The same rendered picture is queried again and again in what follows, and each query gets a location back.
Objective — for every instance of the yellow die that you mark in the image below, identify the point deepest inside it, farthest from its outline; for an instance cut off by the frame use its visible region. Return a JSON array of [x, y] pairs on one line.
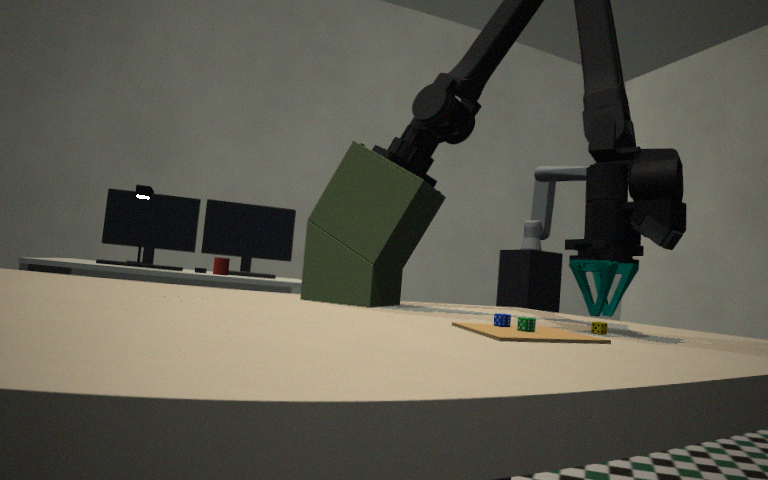
[[599, 328]]

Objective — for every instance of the blue die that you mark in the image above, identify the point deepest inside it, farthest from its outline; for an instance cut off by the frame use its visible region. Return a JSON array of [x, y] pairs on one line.
[[502, 320]]

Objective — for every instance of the green die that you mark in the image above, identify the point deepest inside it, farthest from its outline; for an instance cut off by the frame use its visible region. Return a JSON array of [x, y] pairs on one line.
[[526, 324]]

